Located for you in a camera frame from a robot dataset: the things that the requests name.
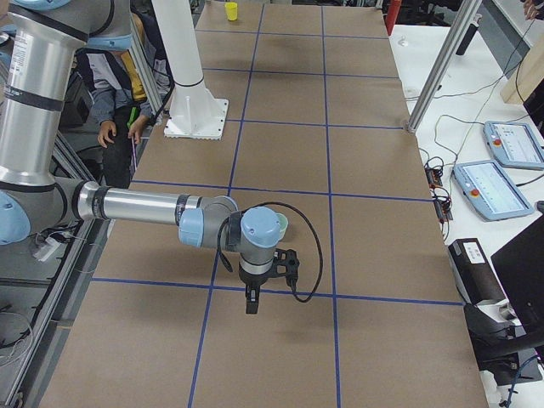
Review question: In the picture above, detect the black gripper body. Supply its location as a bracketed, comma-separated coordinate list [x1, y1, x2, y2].
[239, 268, 275, 297]

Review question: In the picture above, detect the yellow plastic cup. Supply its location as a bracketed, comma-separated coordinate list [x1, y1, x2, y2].
[224, 2, 238, 21]

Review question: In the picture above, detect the green plastic cup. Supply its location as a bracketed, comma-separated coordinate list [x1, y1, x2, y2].
[276, 212, 289, 240]

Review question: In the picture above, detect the black box with label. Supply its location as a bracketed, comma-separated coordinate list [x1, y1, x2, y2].
[448, 238, 506, 306]

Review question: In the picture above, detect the near teach pendant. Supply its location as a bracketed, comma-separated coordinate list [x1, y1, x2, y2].
[452, 160, 534, 221]

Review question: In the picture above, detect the teach pendant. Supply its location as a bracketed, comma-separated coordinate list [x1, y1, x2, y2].
[484, 121, 543, 170]
[452, 160, 534, 221]

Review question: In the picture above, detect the seated person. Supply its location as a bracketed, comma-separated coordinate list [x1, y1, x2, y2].
[76, 8, 172, 189]

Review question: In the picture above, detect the black monitor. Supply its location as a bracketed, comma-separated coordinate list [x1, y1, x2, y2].
[491, 216, 543, 332]

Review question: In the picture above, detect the far teach pendant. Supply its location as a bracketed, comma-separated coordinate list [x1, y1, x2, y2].
[484, 121, 543, 170]

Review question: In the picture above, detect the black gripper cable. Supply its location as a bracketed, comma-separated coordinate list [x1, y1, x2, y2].
[217, 201, 324, 303]

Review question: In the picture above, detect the white metal pedestal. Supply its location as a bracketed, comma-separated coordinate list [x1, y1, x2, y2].
[152, 0, 229, 140]

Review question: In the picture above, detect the aluminium frame post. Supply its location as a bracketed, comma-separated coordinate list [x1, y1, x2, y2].
[406, 0, 482, 133]

